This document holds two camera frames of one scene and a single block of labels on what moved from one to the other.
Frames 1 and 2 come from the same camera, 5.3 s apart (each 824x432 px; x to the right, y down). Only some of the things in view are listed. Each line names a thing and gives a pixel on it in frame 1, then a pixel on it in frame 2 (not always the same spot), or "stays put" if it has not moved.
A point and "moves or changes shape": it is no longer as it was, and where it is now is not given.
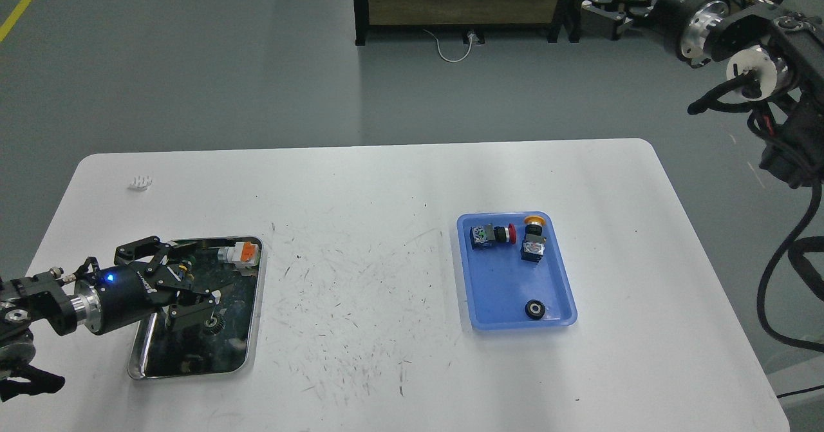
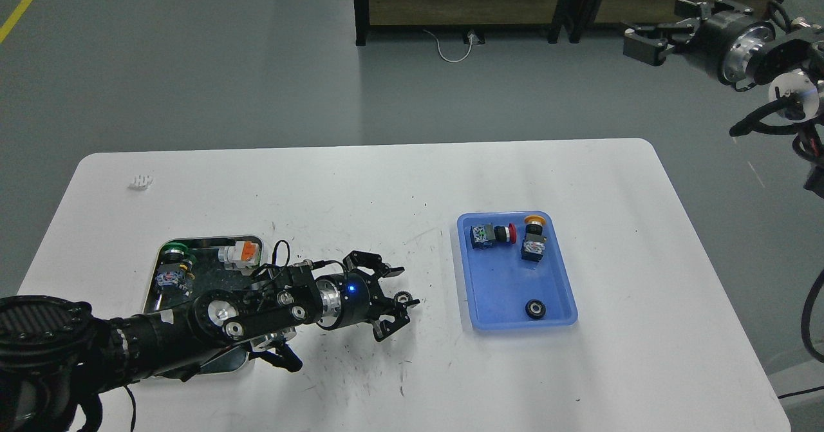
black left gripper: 117,295 → 346,300
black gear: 534,309 stays put
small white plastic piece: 140,182 stays put
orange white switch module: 244,255 stays put
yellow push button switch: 533,246 stays put
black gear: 215,324 moves or changes shape
